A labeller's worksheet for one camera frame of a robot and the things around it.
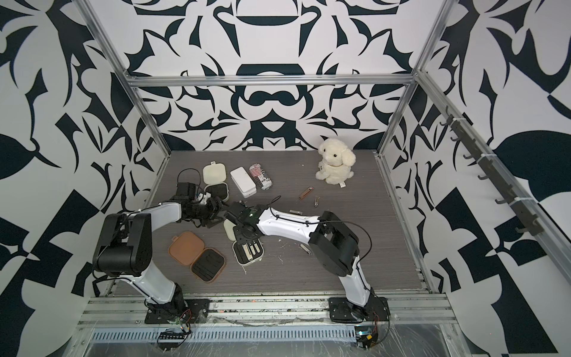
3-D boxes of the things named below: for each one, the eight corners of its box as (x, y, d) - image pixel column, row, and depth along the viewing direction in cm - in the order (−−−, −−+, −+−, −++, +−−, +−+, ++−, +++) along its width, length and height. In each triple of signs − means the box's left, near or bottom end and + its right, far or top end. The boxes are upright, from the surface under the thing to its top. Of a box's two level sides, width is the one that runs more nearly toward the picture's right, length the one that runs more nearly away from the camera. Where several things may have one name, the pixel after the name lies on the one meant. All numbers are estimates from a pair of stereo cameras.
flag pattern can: (262, 191, 105) (261, 187, 103) (248, 170, 114) (247, 165, 111) (273, 186, 108) (273, 182, 105) (259, 165, 116) (258, 161, 113)
